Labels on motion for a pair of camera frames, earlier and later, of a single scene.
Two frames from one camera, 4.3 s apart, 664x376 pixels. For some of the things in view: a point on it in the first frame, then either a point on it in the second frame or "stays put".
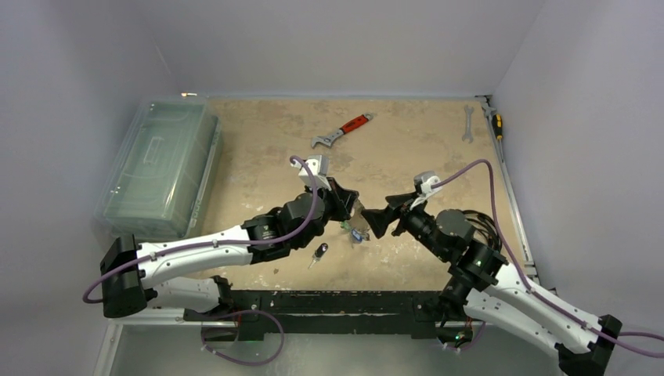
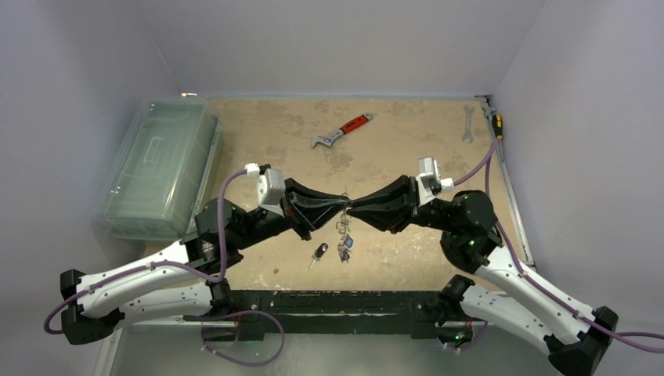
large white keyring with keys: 357,225 to 346,242
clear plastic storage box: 160,183 stays put
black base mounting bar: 327,315 stays put
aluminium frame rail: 488,107 stays put
